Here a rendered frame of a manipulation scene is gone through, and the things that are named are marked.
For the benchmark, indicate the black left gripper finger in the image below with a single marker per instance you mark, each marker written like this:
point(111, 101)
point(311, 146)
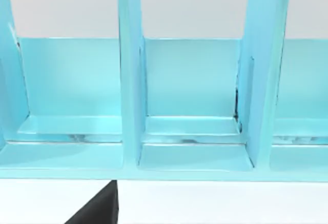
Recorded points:
point(102, 206)

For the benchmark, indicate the light blue rack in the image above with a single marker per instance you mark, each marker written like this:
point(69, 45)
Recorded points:
point(189, 80)

